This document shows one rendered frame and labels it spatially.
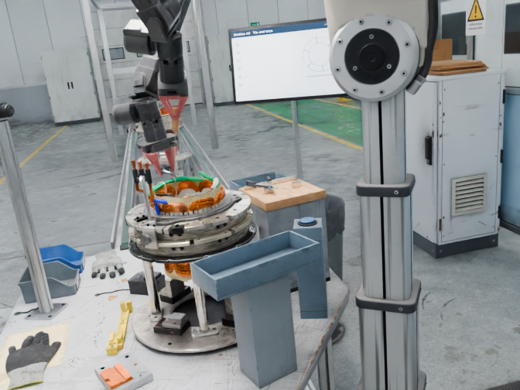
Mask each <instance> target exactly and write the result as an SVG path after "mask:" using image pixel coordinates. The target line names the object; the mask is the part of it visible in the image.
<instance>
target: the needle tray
mask: <svg viewBox="0 0 520 390"><path fill-rule="evenodd" d="M318 262H320V243H319V242H317V241H314V240H312V239H309V238H307V237H304V236H302V235H301V234H297V233H295V232H293V231H290V230H288V231H284V232H282V233H279V234H275V235H273V236H270V237H267V238H263V239H261V240H258V241H254V242H252V243H249V244H246V245H242V246H240V247H237V248H233V249H231V250H228V251H224V252H221V253H219V254H216V255H212V256H210V257H206V258H202V259H200V260H197V261H195V262H191V263H190V264H191V270H192V276H193V282H194V283H195V284H196V285H198V286H199V287H200V288H201V289H202V290H204V291H205V292H206V293H208V294H209V295H210V296H212V297H213V298H214V299H216V300H217V301H220V300H223V299H226V298H228V297H230V296H231V301H232V307H233V314H234V325H235V332H236V338H237V344H238V356H239V362H240V368H241V372H242V373H243V374H244V375H245V376H246V377H247V378H248V379H249V380H250V381H252V382H253V383H254V384H255V385H256V386H257V387H258V388H259V389H261V388H264V387H265V386H267V385H270V384H272V383H273V382H274V381H277V380H279V379H280V378H283V377H285V376H287V375H289V374H291V373H293V372H294V371H297V362H296V345H295V336H294V327H293V311H292V302H291V293H290V284H289V274H290V273H293V272H296V271H299V270H300V269H304V268H306V267H308V266H311V265H314V264H316V263H318Z"/></svg>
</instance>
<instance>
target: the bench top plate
mask: <svg viewBox="0 0 520 390"><path fill-rule="evenodd" d="M116 255H117V256H119V257H120V258H121V260H122V264H123V268H124V270H125V273H124V274H120V273H119V272H118V270H117V269H115V274H116V276H115V277H114V278H110V276H109V272H106V276H105V278H104V279H100V273H98V274H97V276H96V277H95V278H92V277H91V274H92V269H91V266H92V264H93V262H94V261H96V260H97V259H96V257H95V256H96V255H93V256H89V257H85V266H84V270H83V272H82V273H81V274H80V285H79V289H78V291H77V293H76V294H75V295H72V296H65V297H60V298H55V299H52V303H68V306H67V307H65V308H64V309H63V310H62V311H61V312H60V313H59V314H57V315H56V316H55V317H54V318H53V319H52V320H25V317H26V316H27V315H28V314H29V313H31V312H32V311H31V312H29V313H21V314H19V315H17V316H14V313H16V312H26V311H29V310H31V309H35V308H36V307H38V304H37V302H35V303H27V304H26V303H25V300H24V298H23V295H22V294H21V296H20V297H19V299H18V301H17V303H16V305H15V307H14V309H13V311H12V313H11V315H10V317H9V319H8V321H7V323H6V325H5V326H4V328H3V330H2V332H1V334H0V351H1V349H2V345H3V344H4V342H5V339H6V337H7V335H8V334H15V333H19V332H23V331H27V330H33V329H37V328H41V327H48V326H52V325H55V324H59V323H66V322H69V321H71V325H70V332H69V337H68V341H67V348H66V352H65V356H64V360H63V365H60V366H56V367H52V368H46V369H44V372H43V383H41V384H38V385H33V386H30V387H27V388H25V389H24V390H107V389H106V387H105V386H104V385H103V384H102V382H101V381H100V380H99V378H98V377H97V376H96V374H95V371H94V368H96V367H98V366H100V365H102V364H104V363H106V362H109V361H111V360H113V359H115V358H117V357H120V356H122V355H123V354H126V353H128V352H130V351H131V352H132V353H133V354H134V355H135V356H136V357H137V358H138V359H139V360H140V361H141V362H142V363H143V364H144V365H145V366H146V367H147V368H148V369H149V370H150V371H151V372H152V375H153V381H151V382H150V383H148V384H146V385H143V386H142V387H140V388H137V389H136V390H301V388H302V387H303V384H304V382H305V380H306V378H307V376H308V374H309V373H310V370H311V368H312V367H313V365H314V363H315V361H316V359H317V357H318V355H319V353H320V351H321V349H322V347H323V345H324V343H325V341H326V339H327V337H328V336H329V334H330V332H331V330H332V328H333V326H334V324H335V322H336V320H337V318H338V316H339V314H340V312H341V310H342V308H343V306H344V304H345V303H346V301H347V298H348V296H349V295H350V293H351V292H350V290H349V289H348V287H347V286H346V285H345V284H344V283H343V282H342V281H341V280H340V278H339V277H338V276H337V275H336V274H335V273H334V272H333V271H332V270H331V268H330V267H329V270H330V281H328V282H326V288H327V319H301V318H300V308H299V290H298V291H295V292H291V302H292V318H293V327H294V336H295V345H296V362H297V371H294V372H293V373H291V374H289V375H287V376H285V377H283V378H280V379H279V380H277V381H274V382H273V383H272V384H270V385H267V386H265V387H264V388H261V389H259V388H258V387H257V386H256V385H255V384H254V383H253V382H252V381H250V380H249V379H248V378H247V377H246V376H245V375H244V374H243V373H242V372H241V368H240V362H239V356H238V344H237V343H236V344H232V345H230V346H227V347H222V348H219V349H216V350H212V351H205V352H197V353H172V352H166V351H159V350H156V349H154V348H151V347H148V346H146V345H145V344H143V343H142V342H141V341H139V340H138V339H137V337H136V336H135V335H134V333H133V330H132V318H133V316H134V314H135V312H136V310H137V309H138V308H139V305H140V306H141V305H142V304H143V303H144V302H145V301H146V300H147V299H149V296H145V295H136V294H130V291H129V290H122V291H117V292H113V291H115V290H118V289H123V288H124V289H129V286H128V281H127V282H122V281H121V279H127V280H129V279H130V278H131V277H132V276H134V275H135V274H136V273H138V272H140V271H141V272H144V268H143V263H142V260H141V259H138V258H136V257H134V256H133V255H132V254H131V253H130V251H129V250H123V251H117V252H116ZM118 283H119V284H118ZM123 283H124V284H123ZM119 286H120V287H119ZM122 286H123V287H122ZM106 292H113V293H106ZM97 293H105V294H101V295H99V296H98V297H96V296H94V295H95V294H97ZM109 296H117V297H116V298H114V299H113V300H110V301H109V299H108V298H109ZM127 300H131V301H132V305H133V304H134V305H133V306H132V309H133V311H132V313H130V314H129V318H128V326H127V330H126V335H125V342H124V347H123V349H120V350H118V354H113V355H108V356H107V351H106V347H107V344H108V343H109V337H110V334H111V332H113V331H114V332H115V333H117V329H118V322H119V319H120V315H121V307H120V302H121V301H125V305H126V301H127ZM116 305H117V306H116ZM126 306H127V305H126ZM136 306H137V307H136ZM103 318H104V319H103ZM15 321H16V322H15ZM10 322H11V323H10ZM11 326H12V327H11ZM95 332H97V333H95ZM98 332H99V333H98ZM98 334H99V335H98ZM103 337H104V338H103ZM102 338H103V339H102ZM95 341H96V342H95ZM77 358H78V359H80V360H78V359H77ZM83 358H84V359H83ZM70 359H71V360H70ZM72 360H73V362H72ZM71 362H72V363H71ZM233 363H234V364H233ZM70 365H72V366H70ZM225 366H228V367H225ZM64 367H65V368H64ZM186 367H187V368H186ZM229 367H231V368H229Z"/></svg>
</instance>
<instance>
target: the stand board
mask: <svg viewBox="0 0 520 390"><path fill-rule="evenodd" d="M297 180H299V179H297ZM297 180H292V181H288V182H284V183H277V184H274V185H273V186H276V187H278V189H276V188H274V193H268V194H264V187H259V188H256V189H252V190H245V188H244V187H242V188H239V189H238V191H239V192H242V193H244V194H245V195H248V196H249V197H250V198H251V203H252V204H254V205H255V206H257V207H260V208H261V209H263V210H264V211H266V212H267V211H271V210H277V209H280V208H284V207H290V206H293V205H297V204H303V203H306V202H310V201H314V200H319V199H323V198H326V190H324V189H322V188H319V187H318V186H314V185H312V184H310V183H307V182H304V181H302V180H301V185H302V186H300V187H296V188H292V182H294V181H297Z"/></svg>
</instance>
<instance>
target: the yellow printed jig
mask: <svg viewBox="0 0 520 390"><path fill-rule="evenodd" d="M126 305H127V306H126ZM126 305H125V301H121V302H120V307H121V315H120V319H119V322H118V329H117V333H115V332H114V331H113V332H111V334H110V337H109V343H108V344H107V347H106V351H107V356H108V355H113V354H118V350H120V349H123V347H124V342H125V335H126V330H127V326H128V318H129V314H130V313H132V311H133V309H132V301H131V300H127V301H126Z"/></svg>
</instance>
